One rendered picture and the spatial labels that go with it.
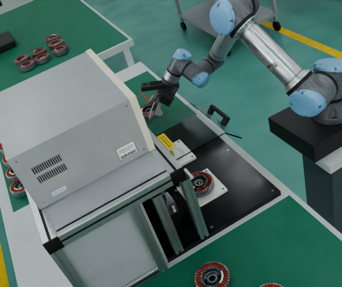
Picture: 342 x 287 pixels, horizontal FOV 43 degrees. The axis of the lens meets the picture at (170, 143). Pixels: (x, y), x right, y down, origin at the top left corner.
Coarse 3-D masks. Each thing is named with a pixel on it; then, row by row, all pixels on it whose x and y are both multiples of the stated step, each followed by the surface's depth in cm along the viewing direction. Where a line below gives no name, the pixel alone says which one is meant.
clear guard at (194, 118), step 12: (180, 108) 156; (192, 108) 154; (204, 108) 160; (156, 120) 154; (168, 120) 152; (180, 120) 150; (192, 120) 149; (204, 120) 147; (216, 120) 150; (156, 132) 149; (168, 132) 147; (180, 132) 145; (192, 132) 143; (204, 132) 142; (216, 132) 140; (228, 132) 141; (180, 144) 140; (192, 144) 139; (204, 144) 137; (180, 156) 136
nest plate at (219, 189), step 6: (216, 180) 164; (180, 186) 166; (216, 186) 161; (222, 186) 160; (180, 192) 164; (210, 192) 160; (216, 192) 159; (222, 192) 159; (198, 198) 159; (204, 198) 158; (210, 198) 158; (204, 204) 157
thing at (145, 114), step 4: (144, 104) 211; (148, 104) 210; (152, 104) 209; (144, 108) 209; (148, 108) 208; (144, 112) 209; (148, 112) 206; (144, 116) 203; (148, 116) 203; (156, 116) 204; (148, 120) 204
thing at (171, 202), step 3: (168, 195) 158; (168, 198) 157; (171, 198) 157; (168, 201) 156; (171, 201) 156; (174, 201) 155; (168, 204) 155; (171, 204) 155; (174, 204) 156; (168, 207) 155; (168, 210) 156; (171, 210) 157; (177, 210) 158; (171, 213) 157; (174, 213) 158
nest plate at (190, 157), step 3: (189, 153) 180; (192, 153) 179; (186, 156) 179; (189, 156) 178; (192, 156) 178; (195, 156) 178; (180, 159) 178; (183, 159) 178; (186, 159) 177; (189, 159) 177; (192, 159) 177; (180, 162) 177; (183, 162) 177; (186, 162) 177; (183, 165) 177
